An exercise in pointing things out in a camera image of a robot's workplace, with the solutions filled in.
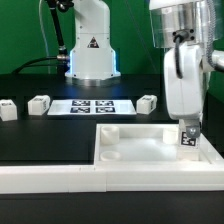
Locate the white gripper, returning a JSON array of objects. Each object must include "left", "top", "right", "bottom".
[{"left": 164, "top": 43, "right": 204, "bottom": 138}]

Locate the white square tabletop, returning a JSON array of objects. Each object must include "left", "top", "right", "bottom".
[{"left": 94, "top": 124, "right": 209, "bottom": 163}]

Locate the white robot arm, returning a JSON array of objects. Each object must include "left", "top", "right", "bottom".
[{"left": 66, "top": 0, "right": 224, "bottom": 138}]

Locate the white L-shaped obstacle fence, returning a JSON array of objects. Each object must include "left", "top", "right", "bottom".
[{"left": 0, "top": 137, "right": 224, "bottom": 194}]

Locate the white marker sheet with tags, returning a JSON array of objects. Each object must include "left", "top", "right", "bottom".
[{"left": 48, "top": 99, "right": 136, "bottom": 115}]

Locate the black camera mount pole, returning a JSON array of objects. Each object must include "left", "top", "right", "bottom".
[{"left": 45, "top": 0, "right": 74, "bottom": 60}]

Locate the black cable on table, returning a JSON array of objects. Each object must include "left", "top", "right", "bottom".
[{"left": 11, "top": 57, "right": 68, "bottom": 75}]

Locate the grey cable behind pole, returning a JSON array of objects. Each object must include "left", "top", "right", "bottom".
[{"left": 38, "top": 0, "right": 51, "bottom": 75}]

